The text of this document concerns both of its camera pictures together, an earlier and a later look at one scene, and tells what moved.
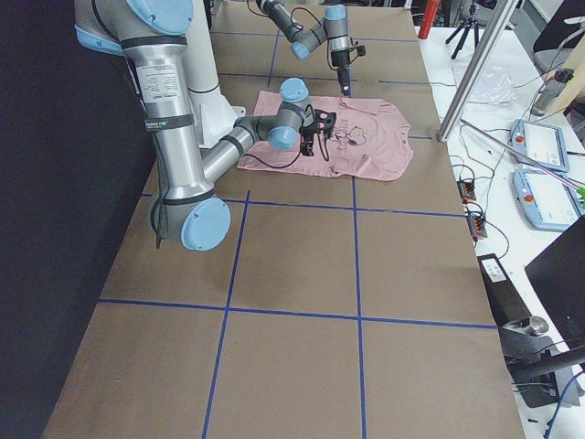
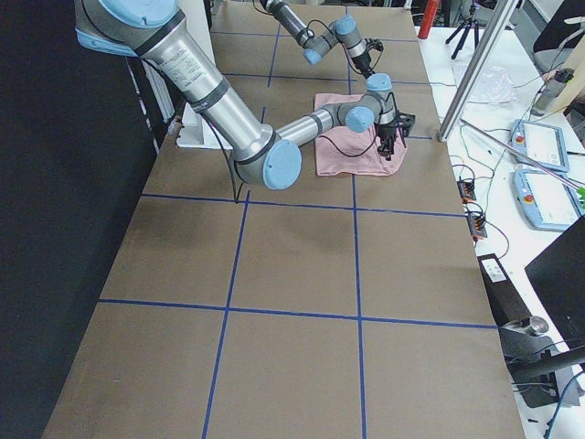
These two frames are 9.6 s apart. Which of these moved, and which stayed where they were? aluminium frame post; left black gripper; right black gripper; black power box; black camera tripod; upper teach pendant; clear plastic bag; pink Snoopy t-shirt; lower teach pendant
Moved: pink Snoopy t-shirt; right black gripper; left black gripper
Stayed: upper teach pendant; black power box; aluminium frame post; black camera tripod; lower teach pendant; clear plastic bag
